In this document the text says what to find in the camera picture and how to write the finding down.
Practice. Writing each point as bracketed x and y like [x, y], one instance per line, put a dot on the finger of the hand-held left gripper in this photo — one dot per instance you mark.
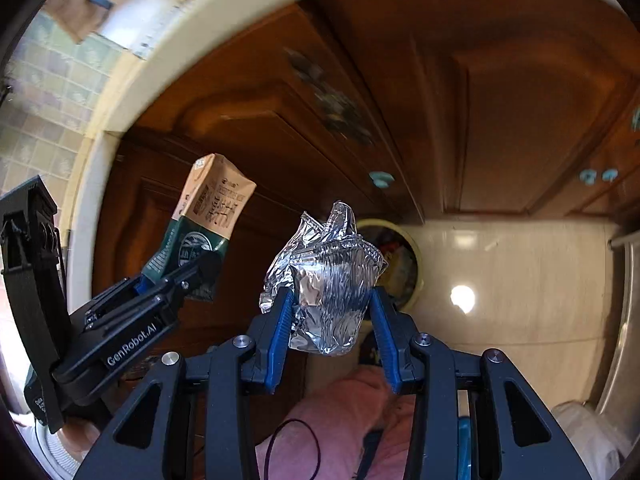
[200, 275]
[142, 286]

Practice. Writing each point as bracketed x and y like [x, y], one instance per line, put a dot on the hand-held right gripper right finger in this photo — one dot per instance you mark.
[385, 335]

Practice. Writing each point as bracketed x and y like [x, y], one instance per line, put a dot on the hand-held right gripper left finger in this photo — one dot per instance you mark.
[280, 340]

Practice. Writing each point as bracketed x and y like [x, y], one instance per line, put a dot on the cream rimmed dark bin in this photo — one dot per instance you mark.
[406, 285]

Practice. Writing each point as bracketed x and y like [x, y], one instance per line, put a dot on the silver foil wrapper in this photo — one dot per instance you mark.
[330, 290]

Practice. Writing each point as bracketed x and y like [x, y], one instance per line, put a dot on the tan green snack packet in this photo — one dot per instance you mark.
[215, 200]

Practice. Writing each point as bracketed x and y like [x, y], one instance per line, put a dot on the person's pink fleece trousers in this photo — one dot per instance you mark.
[330, 410]

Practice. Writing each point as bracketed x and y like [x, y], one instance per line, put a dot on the brown wooden cabinet door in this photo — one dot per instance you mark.
[150, 195]
[500, 125]
[240, 110]

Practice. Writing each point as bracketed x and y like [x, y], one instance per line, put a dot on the light blue cabinet knob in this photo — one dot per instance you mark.
[608, 175]
[636, 119]
[587, 175]
[381, 179]

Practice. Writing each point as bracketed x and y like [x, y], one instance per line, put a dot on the dark flower door sticker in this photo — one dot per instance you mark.
[335, 105]

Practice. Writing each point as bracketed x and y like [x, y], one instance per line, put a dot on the white plastic bag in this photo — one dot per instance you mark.
[590, 435]

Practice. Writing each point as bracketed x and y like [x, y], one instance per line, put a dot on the silver white appliance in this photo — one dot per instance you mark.
[622, 320]

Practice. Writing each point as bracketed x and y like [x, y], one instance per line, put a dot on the light wooden wall cupboard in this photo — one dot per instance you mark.
[75, 17]

